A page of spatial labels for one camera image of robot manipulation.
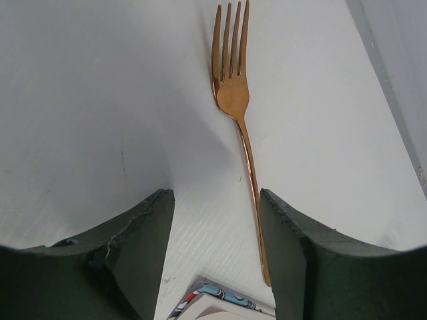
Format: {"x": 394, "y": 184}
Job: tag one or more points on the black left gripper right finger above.
{"x": 320, "y": 273}

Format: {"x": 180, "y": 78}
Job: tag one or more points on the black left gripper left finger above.
{"x": 112, "y": 271}

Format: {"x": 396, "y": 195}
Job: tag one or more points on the patterned white placemat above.
{"x": 207, "y": 299}

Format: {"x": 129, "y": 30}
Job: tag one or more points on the rose gold fork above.
{"x": 232, "y": 96}

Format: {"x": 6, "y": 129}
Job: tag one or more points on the aluminium frame rail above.
{"x": 394, "y": 36}

